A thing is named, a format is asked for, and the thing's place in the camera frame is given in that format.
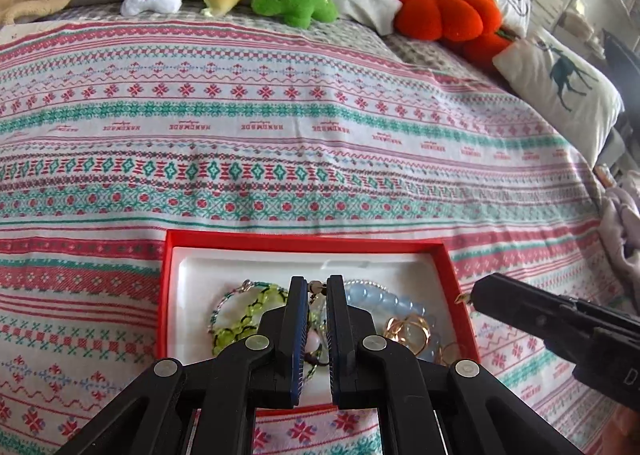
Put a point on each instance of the small gold earring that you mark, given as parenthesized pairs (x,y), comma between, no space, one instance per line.
(463,298)

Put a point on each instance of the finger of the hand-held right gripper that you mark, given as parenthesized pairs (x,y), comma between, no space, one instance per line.
(515,300)

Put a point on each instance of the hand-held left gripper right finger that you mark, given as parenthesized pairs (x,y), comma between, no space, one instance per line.
(334,335)

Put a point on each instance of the orange pumpkin plush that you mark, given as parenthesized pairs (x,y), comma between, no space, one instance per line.
(445,15)

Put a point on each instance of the white pillow with deer print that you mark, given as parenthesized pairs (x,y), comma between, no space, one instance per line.
(565,85)

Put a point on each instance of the patterned woven blanket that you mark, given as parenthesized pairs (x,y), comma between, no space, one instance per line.
(300,135)

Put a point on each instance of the lilac cloth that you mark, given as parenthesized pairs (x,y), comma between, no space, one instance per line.
(617,230)

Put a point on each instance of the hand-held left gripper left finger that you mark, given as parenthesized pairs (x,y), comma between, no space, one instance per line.
(299,335)

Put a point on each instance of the red jewelry box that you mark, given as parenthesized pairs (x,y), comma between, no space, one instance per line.
(310,239)

